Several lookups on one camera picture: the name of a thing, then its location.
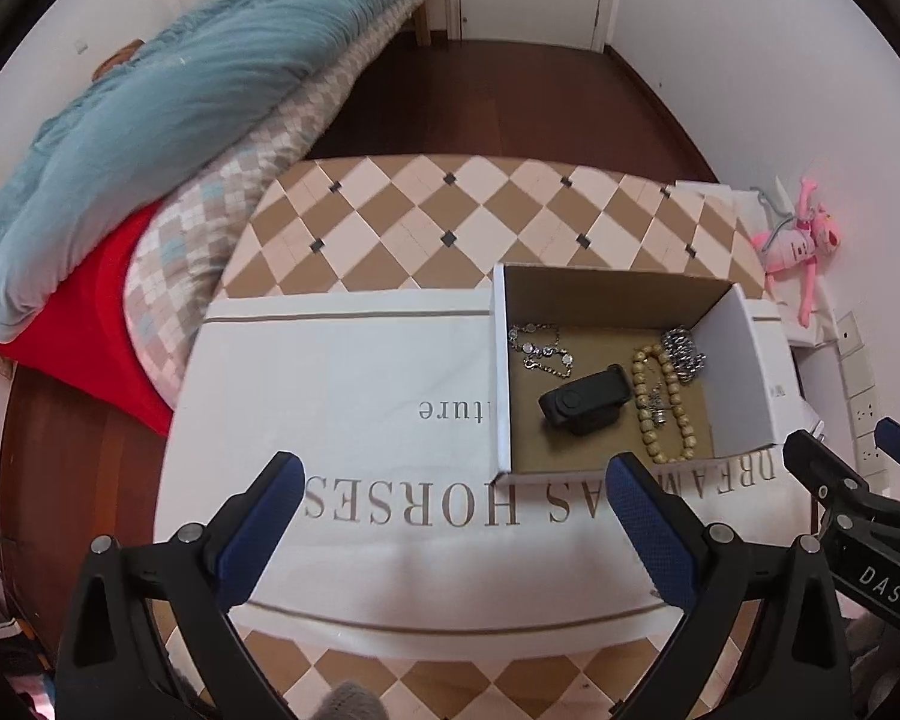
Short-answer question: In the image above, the red bed sheet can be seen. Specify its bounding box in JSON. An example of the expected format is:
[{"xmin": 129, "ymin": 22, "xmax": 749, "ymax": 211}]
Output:
[{"xmin": 0, "ymin": 202, "xmax": 175, "ymax": 437}]

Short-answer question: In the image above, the pink plush toy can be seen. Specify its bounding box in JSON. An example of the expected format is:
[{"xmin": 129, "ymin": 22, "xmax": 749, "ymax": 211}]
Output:
[{"xmin": 752, "ymin": 176, "xmax": 845, "ymax": 328}]

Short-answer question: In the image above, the grey fuzzy slipper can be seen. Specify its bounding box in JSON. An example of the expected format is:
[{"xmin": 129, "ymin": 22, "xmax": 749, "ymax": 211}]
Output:
[{"xmin": 307, "ymin": 681, "xmax": 392, "ymax": 720}]

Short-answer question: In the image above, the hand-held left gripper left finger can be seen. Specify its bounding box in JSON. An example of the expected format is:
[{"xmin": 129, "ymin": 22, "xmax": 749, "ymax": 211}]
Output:
[{"xmin": 56, "ymin": 452, "xmax": 306, "ymax": 720}]

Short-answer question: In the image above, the silver chain bracelet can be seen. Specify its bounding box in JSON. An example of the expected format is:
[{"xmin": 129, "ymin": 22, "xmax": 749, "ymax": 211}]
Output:
[{"xmin": 660, "ymin": 326, "xmax": 710, "ymax": 385}]

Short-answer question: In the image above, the white cardboard box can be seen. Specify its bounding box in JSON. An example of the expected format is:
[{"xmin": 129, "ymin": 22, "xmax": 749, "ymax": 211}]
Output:
[{"xmin": 490, "ymin": 262, "xmax": 802, "ymax": 487}]

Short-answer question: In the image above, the silver crystal bracelet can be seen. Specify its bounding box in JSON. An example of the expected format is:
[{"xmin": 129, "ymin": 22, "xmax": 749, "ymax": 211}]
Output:
[{"xmin": 508, "ymin": 322, "xmax": 577, "ymax": 379}]

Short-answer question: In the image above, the checkered quilt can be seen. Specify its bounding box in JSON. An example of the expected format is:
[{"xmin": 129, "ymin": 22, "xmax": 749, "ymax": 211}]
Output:
[{"xmin": 123, "ymin": 0, "xmax": 437, "ymax": 410}]

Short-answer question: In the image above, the white paper box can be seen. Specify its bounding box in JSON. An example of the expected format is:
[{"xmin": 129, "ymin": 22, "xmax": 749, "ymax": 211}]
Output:
[{"xmin": 780, "ymin": 296, "xmax": 827, "ymax": 437}]

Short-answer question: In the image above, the wooden bead bracelet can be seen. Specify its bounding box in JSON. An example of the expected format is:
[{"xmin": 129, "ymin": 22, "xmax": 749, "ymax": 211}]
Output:
[{"xmin": 630, "ymin": 343, "xmax": 698, "ymax": 465}]

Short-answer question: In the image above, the white wall socket row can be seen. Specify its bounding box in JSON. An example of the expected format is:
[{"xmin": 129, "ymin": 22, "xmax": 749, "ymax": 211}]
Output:
[{"xmin": 835, "ymin": 310, "xmax": 890, "ymax": 490}]

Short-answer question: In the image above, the teal blanket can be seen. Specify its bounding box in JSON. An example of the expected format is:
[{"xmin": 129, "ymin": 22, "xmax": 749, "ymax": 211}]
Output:
[{"xmin": 0, "ymin": 0, "xmax": 451, "ymax": 343}]

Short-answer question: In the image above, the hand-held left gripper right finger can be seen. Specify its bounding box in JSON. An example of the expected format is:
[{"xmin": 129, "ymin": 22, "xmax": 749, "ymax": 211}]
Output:
[{"xmin": 606, "ymin": 452, "xmax": 853, "ymax": 720}]

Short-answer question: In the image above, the white printed cloth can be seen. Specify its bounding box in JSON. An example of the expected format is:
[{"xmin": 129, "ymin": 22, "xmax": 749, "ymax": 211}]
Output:
[{"xmin": 163, "ymin": 291, "xmax": 820, "ymax": 643}]

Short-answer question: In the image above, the black swivel flash drive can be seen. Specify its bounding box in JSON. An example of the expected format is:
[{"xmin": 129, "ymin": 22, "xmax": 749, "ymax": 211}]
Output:
[{"xmin": 538, "ymin": 364, "xmax": 634, "ymax": 436}]

